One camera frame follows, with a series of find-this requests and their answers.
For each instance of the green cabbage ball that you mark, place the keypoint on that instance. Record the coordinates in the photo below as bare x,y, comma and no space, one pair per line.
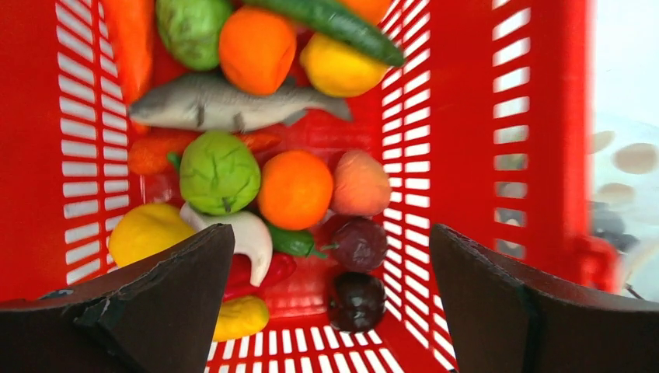
218,174

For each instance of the yellow lemon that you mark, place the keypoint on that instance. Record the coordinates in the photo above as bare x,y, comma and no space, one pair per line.
338,70

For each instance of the green chili pepper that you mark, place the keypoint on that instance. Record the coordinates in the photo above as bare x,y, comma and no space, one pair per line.
295,243

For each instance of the red plastic basket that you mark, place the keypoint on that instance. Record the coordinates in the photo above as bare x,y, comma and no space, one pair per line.
485,129

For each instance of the orange carrot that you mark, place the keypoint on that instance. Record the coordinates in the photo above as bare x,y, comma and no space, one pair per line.
131,27
148,155

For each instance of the white garlic bulb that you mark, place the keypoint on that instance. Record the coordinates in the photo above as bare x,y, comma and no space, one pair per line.
252,237

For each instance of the yellow bell pepper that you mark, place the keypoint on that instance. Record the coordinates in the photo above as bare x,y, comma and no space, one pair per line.
145,231

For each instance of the grey toy fish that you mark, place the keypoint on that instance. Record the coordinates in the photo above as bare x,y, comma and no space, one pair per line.
203,101

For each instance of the red chili pepper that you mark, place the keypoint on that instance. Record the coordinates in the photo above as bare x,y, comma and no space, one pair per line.
282,266

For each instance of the long green cucumber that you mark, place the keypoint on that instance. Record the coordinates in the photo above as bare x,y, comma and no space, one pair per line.
335,20

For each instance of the peach fruit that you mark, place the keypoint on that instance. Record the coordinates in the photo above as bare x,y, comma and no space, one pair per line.
361,185

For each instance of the small yellow pepper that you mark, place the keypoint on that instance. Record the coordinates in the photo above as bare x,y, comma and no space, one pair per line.
241,317

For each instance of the dark purple plum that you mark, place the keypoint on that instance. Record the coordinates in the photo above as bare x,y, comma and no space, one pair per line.
360,245

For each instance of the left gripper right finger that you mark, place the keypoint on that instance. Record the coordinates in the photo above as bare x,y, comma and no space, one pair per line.
505,316

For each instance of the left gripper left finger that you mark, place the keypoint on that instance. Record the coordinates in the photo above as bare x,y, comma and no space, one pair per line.
155,315

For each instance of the orange tangerine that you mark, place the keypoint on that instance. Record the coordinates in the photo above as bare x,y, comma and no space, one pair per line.
296,190
256,49
372,11

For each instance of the clear zip top bag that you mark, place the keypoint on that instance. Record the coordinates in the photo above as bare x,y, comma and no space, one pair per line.
624,200

